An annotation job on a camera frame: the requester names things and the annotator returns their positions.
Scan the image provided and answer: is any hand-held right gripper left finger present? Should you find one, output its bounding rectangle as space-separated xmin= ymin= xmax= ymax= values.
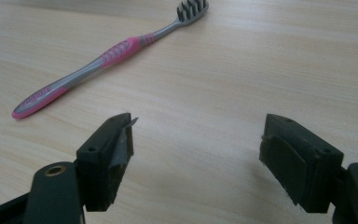
xmin=76 ymin=112 xmax=139 ymax=213

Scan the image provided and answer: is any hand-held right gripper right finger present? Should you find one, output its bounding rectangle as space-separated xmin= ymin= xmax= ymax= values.
xmin=258 ymin=113 xmax=345 ymax=215

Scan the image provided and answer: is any pink and grey toothbrush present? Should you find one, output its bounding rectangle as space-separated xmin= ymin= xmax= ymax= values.
xmin=11 ymin=0 xmax=210 ymax=120

